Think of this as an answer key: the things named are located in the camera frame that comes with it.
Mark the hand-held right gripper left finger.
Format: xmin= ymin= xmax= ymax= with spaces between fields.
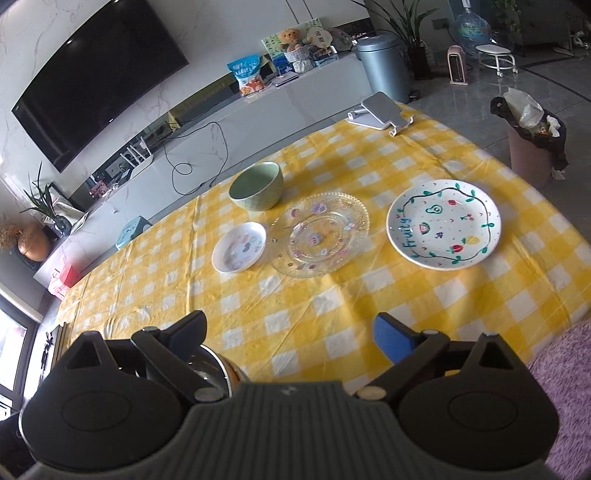
xmin=64 ymin=310 xmax=223 ymax=402

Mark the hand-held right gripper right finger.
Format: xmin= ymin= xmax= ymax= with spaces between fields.
xmin=355 ymin=312 xmax=528 ymax=401

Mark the stainless steel bowl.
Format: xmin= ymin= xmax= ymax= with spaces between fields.
xmin=139 ymin=342 xmax=242 ymax=398

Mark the small white printed plate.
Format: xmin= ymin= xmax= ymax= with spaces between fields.
xmin=211 ymin=222 xmax=268 ymax=274

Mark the large white fruit-print plate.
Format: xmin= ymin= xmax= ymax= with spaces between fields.
xmin=386 ymin=178 xmax=502 ymax=270

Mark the clear glass patterned plate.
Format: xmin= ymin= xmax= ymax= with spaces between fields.
xmin=269 ymin=191 xmax=371 ymax=279

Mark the green ceramic bowl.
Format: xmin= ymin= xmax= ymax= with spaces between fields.
xmin=228 ymin=161 xmax=284 ymax=211

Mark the yellow checked tablecloth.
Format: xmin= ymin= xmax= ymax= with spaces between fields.
xmin=59 ymin=100 xmax=591 ymax=403

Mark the light blue box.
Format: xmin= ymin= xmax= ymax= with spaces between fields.
xmin=115 ymin=215 xmax=153 ymax=250

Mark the red box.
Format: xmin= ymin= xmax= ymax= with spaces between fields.
xmin=54 ymin=263 xmax=85 ymax=290

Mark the orange round vase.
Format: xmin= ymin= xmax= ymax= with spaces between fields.
xmin=17 ymin=224 xmax=52 ymax=262

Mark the purple shaggy rug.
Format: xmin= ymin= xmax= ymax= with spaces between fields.
xmin=525 ymin=318 xmax=591 ymax=480

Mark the green plant in dark vase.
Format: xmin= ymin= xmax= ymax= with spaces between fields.
xmin=21 ymin=161 xmax=73 ymax=237

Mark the dried flower bunch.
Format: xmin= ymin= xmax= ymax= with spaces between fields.
xmin=0 ymin=217 xmax=24 ymax=253

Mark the white phone stand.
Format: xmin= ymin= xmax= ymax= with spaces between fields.
xmin=346 ymin=91 xmax=413 ymax=138

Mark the long grey tv cabinet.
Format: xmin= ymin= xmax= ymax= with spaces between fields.
xmin=33 ymin=48 xmax=375 ymax=280

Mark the pink bin with black bag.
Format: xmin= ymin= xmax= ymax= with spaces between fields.
xmin=490 ymin=87 xmax=570 ymax=188

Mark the blue snack bag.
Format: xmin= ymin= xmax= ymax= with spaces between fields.
xmin=226 ymin=54 xmax=269 ymax=98

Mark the black television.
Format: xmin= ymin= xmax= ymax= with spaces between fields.
xmin=11 ymin=0 xmax=190 ymax=174

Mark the grey-blue lidded trash can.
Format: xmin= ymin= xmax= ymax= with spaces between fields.
xmin=355 ymin=33 xmax=413 ymax=105

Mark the pink space heater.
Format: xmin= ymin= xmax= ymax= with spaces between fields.
xmin=446 ymin=45 xmax=472 ymax=86

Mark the tall potted plant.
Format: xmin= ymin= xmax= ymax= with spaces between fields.
xmin=351 ymin=0 xmax=435 ymax=80

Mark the white wheeled stool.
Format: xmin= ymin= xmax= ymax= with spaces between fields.
xmin=475 ymin=44 xmax=516 ymax=77

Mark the brown teddy bear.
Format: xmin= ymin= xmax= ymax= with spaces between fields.
xmin=277 ymin=28 xmax=306 ymax=52

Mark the round hand fan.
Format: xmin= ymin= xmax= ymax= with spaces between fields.
xmin=305 ymin=25 xmax=334 ymax=49

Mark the blue water jug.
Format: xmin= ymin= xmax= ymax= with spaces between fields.
xmin=455 ymin=0 xmax=491 ymax=57

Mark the white wire rack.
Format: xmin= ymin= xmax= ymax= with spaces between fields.
xmin=126 ymin=140 xmax=154 ymax=168

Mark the black cable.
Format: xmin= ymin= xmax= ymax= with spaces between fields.
xmin=165 ymin=121 xmax=230 ymax=197

